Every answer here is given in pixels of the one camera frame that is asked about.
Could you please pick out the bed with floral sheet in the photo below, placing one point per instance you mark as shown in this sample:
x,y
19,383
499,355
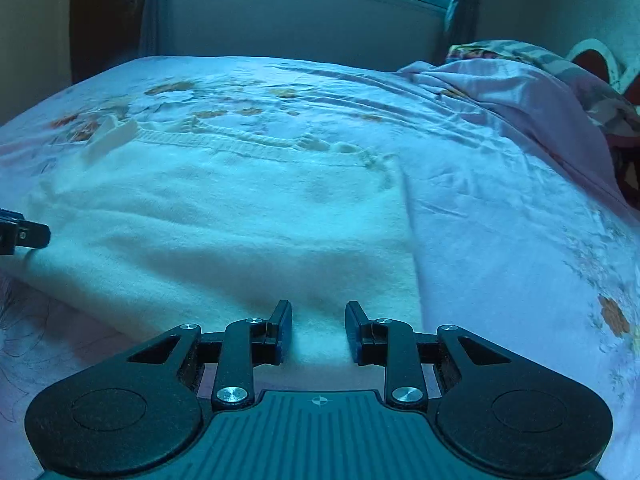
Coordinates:
x,y
500,210

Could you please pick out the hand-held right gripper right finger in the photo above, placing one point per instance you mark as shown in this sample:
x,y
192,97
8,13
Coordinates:
x,y
353,334

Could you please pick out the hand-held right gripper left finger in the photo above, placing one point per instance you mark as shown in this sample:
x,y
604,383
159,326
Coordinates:
x,y
284,332

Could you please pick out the striped floral pillow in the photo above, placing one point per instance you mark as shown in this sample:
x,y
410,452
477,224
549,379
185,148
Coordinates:
x,y
555,62

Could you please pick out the white knit sweater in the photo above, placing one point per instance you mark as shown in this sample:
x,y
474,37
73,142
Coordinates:
x,y
225,210

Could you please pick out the pink blanket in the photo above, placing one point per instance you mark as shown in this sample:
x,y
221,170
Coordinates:
x,y
500,90

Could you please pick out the dark wooden door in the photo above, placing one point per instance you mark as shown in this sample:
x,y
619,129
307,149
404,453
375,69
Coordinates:
x,y
105,15

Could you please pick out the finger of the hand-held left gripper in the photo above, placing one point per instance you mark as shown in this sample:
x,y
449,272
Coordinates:
x,y
25,234

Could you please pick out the grey curtain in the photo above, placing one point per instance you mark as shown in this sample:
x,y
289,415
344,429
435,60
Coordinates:
x,y
462,5
155,5

